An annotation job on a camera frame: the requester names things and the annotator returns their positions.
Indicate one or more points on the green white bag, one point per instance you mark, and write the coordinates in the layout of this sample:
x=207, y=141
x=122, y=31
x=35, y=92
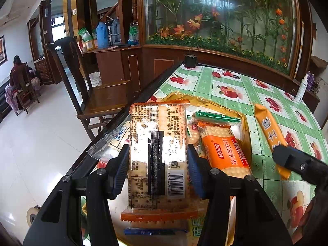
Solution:
x=133, y=34

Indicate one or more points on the brown wooden cabinet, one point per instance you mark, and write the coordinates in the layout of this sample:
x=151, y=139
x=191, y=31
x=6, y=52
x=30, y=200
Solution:
x=166, y=61

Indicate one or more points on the glass flower display cabinet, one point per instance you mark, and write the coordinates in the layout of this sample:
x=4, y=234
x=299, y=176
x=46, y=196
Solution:
x=217, y=18

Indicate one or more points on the wooden wall shelf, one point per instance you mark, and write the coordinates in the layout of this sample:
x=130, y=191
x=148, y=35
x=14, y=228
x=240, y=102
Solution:
x=319, y=64

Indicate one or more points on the large orange label cracker packet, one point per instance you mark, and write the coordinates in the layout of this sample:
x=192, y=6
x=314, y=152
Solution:
x=225, y=151

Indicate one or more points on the purple bottle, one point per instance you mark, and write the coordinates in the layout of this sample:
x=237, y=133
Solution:
x=308, y=82
x=312, y=83

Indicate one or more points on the clear orange-edged cracker packet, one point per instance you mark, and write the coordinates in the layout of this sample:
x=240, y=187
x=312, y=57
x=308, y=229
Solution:
x=158, y=133

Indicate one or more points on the framed wall picture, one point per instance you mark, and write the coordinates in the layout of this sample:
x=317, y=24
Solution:
x=2, y=50

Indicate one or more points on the yellow tray white inside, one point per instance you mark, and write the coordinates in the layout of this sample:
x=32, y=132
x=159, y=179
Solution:
x=217, y=105

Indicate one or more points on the orange white box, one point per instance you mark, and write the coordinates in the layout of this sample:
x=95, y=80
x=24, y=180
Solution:
x=91, y=45

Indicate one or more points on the round cracker packet green wrapper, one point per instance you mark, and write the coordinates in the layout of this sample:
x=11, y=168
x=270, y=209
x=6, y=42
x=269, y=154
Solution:
x=217, y=119

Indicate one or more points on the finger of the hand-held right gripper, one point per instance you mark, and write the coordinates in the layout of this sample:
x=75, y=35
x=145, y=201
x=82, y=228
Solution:
x=294, y=160

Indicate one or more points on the yellow cracker packet green print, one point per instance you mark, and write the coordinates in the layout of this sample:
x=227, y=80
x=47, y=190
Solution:
x=196, y=232

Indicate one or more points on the clear plastic bag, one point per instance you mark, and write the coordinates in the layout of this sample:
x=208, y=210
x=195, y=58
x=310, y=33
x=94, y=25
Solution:
x=112, y=146

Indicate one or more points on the green fruit print tablecloth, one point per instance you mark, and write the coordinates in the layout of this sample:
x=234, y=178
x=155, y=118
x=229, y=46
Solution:
x=205, y=82

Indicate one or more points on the person's right hand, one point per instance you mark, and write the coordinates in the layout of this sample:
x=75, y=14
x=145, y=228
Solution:
x=310, y=215

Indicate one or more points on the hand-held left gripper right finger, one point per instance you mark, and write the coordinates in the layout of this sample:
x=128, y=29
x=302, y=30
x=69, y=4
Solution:
x=196, y=174

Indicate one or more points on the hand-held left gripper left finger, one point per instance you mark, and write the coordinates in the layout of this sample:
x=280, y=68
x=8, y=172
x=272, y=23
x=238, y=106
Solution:
x=120, y=174

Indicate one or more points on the small green bag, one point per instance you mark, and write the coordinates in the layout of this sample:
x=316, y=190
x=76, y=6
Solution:
x=85, y=34

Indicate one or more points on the black container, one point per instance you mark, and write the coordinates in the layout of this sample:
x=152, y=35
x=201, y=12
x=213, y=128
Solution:
x=191, y=61

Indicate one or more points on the blue label cracker packet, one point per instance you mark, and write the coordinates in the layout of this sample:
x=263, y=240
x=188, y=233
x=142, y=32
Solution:
x=148, y=232

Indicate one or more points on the grey thermos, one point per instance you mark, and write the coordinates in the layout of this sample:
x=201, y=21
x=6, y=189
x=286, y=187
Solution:
x=115, y=32

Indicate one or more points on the white spray bottle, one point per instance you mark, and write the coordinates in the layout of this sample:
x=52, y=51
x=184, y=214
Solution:
x=301, y=89

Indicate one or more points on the dark wooden chair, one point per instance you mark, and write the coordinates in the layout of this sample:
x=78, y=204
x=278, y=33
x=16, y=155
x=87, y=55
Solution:
x=102, y=97

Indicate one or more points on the blue thermos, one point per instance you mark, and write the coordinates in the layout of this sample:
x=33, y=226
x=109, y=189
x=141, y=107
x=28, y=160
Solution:
x=102, y=35

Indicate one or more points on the yellow cracker packet black strip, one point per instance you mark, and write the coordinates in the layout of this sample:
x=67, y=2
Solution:
x=270, y=130

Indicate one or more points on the white round object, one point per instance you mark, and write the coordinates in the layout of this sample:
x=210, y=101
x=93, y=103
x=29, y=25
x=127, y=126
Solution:
x=33, y=216

